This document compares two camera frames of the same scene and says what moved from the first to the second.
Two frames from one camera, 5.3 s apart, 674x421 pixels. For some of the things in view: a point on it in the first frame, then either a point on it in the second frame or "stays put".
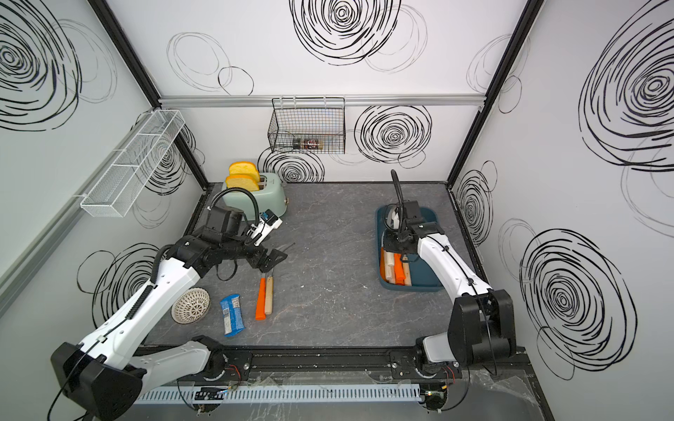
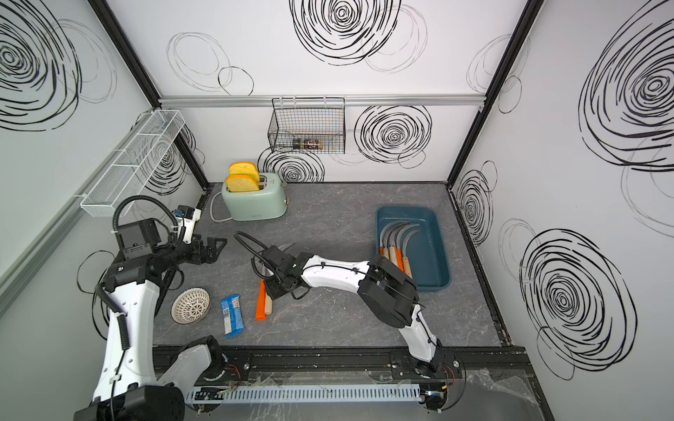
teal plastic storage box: [421, 278] stays put
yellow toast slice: [242, 181] stays put
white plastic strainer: [190, 305] stays put
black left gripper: [260, 261] -> [210, 253]
